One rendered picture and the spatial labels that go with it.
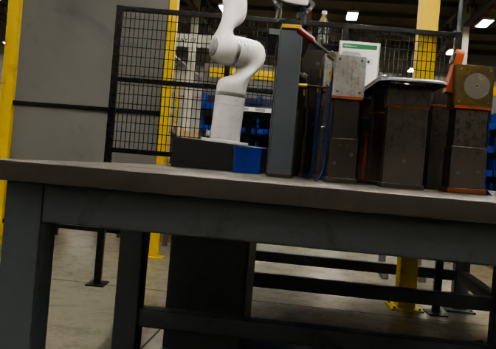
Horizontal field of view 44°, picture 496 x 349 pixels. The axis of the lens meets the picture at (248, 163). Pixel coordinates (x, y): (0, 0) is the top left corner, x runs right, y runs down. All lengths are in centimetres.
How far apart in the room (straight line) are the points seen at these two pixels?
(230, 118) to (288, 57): 60
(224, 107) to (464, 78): 96
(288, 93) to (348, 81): 19
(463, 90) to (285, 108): 51
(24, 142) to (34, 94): 37
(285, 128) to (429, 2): 196
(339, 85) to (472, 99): 37
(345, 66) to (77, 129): 321
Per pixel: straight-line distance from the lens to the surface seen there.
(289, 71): 185
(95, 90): 469
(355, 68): 177
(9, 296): 135
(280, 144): 183
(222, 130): 238
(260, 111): 315
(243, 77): 241
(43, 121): 482
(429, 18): 362
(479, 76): 184
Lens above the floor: 73
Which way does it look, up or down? level
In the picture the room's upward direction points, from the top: 5 degrees clockwise
